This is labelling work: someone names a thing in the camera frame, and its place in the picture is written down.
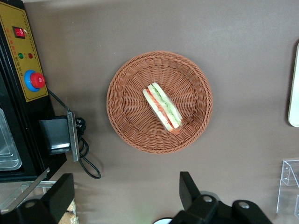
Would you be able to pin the metal tray in sealing machine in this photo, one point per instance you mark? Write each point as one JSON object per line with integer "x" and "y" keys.
{"x": 8, "y": 144}

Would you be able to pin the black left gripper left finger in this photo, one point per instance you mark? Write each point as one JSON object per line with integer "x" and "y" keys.
{"x": 61, "y": 194}

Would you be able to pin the round brown wicker basket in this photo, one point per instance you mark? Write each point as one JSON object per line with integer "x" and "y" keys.
{"x": 140, "y": 130}

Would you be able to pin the brown rice cracker bag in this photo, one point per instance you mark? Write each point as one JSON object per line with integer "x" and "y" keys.
{"x": 69, "y": 213}

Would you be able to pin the cream plastic serving tray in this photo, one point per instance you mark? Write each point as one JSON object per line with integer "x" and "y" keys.
{"x": 294, "y": 93}

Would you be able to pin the clear acrylic bottle rack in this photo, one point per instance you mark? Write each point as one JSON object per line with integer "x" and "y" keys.
{"x": 289, "y": 177}

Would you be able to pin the red rocker power switch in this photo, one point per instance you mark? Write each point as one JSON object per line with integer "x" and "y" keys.
{"x": 19, "y": 32}

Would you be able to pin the triangle sandwich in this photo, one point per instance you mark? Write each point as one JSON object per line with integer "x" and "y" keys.
{"x": 162, "y": 107}

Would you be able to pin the black sealing machine yellow panel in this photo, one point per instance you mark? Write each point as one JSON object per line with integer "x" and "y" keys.
{"x": 21, "y": 121}

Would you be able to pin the grey metal lever bar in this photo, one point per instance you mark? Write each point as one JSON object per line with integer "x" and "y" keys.
{"x": 35, "y": 184}

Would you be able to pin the red emergency stop button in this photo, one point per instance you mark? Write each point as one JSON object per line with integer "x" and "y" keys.
{"x": 36, "y": 80}

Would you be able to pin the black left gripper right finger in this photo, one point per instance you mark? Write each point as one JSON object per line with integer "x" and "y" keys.
{"x": 187, "y": 191}

